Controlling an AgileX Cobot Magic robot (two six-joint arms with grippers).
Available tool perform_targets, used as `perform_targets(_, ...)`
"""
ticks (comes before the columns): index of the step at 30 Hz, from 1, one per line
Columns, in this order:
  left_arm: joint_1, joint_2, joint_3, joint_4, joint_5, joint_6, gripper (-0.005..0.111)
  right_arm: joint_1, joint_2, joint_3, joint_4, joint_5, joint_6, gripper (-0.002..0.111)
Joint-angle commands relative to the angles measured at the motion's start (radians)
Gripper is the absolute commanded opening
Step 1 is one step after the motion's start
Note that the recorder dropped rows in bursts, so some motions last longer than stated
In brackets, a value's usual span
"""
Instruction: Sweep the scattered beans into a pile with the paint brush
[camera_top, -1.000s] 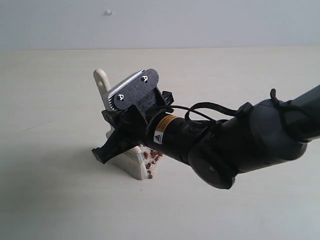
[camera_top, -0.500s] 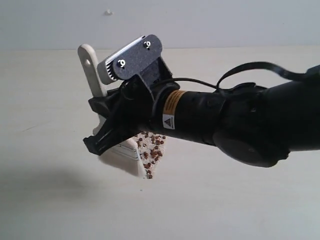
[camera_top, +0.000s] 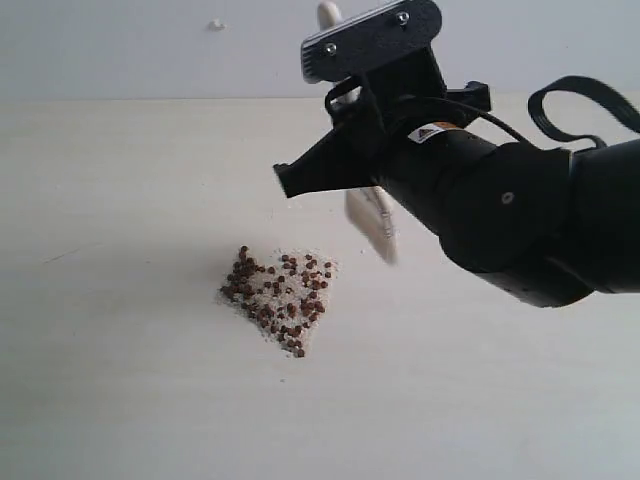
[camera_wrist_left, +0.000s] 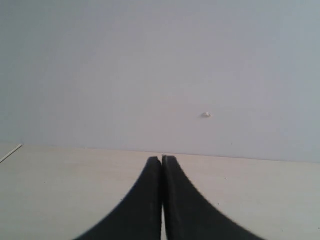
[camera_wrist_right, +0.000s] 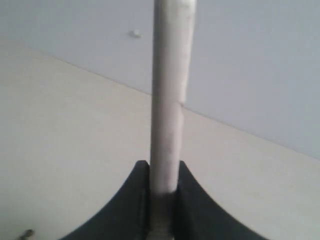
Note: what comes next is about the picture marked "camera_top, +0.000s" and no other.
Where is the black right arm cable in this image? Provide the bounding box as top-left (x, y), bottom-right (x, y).
top-left (324, 74), bottom-right (640, 151)

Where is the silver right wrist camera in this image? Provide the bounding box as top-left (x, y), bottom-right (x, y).
top-left (300, 1), bottom-right (442, 84)

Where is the brown and white grain pile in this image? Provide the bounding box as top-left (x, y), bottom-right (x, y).
top-left (218, 245), bottom-right (339, 358)

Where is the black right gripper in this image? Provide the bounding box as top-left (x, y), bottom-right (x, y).
top-left (273, 49), bottom-right (493, 198)

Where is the small white wall fixture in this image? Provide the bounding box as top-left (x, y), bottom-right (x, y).
top-left (208, 19), bottom-right (226, 32)

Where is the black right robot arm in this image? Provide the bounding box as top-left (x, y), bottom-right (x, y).
top-left (274, 49), bottom-right (639, 307)

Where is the white paint brush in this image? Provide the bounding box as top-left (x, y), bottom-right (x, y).
top-left (316, 1), bottom-right (398, 265)

